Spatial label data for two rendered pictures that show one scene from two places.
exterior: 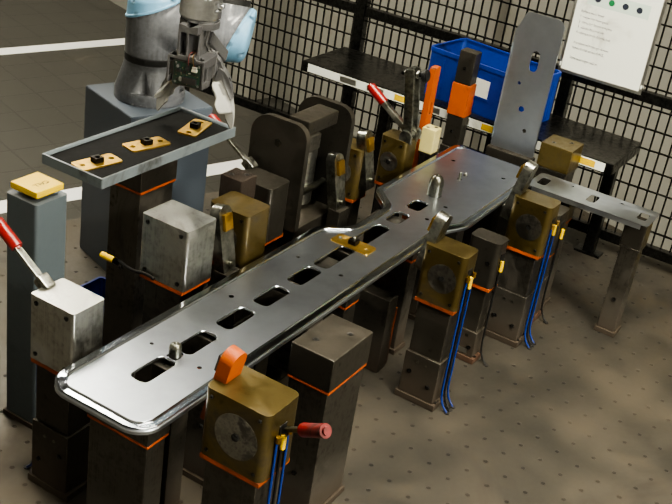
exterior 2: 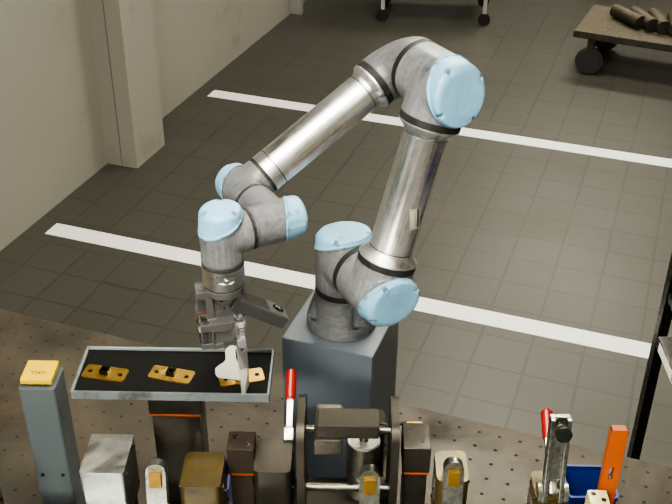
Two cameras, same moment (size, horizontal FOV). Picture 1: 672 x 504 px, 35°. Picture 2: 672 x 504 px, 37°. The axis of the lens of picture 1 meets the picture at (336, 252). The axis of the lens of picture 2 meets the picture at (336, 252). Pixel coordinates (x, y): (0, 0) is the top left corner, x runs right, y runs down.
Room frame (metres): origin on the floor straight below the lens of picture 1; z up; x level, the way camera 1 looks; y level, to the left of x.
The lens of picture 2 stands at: (1.38, -1.08, 2.36)
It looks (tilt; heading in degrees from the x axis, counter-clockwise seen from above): 32 degrees down; 63
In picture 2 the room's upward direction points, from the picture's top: straight up
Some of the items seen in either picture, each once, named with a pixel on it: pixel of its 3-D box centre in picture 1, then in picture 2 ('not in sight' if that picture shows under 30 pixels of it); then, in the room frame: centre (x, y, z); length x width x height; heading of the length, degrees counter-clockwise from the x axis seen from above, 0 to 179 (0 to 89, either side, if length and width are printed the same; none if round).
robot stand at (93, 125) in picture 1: (143, 179); (341, 392); (2.18, 0.45, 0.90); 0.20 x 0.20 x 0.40; 44
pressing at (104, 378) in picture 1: (350, 251); not in sight; (1.81, -0.03, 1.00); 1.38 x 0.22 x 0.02; 152
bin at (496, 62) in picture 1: (490, 82); not in sight; (2.69, -0.33, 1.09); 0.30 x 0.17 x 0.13; 54
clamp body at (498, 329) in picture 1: (525, 272); not in sight; (2.09, -0.42, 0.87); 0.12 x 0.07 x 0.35; 62
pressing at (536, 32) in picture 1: (526, 85); not in sight; (2.47, -0.38, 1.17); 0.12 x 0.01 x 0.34; 62
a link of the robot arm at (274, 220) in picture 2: not in sight; (269, 217); (1.97, 0.33, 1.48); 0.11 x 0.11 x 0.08; 3
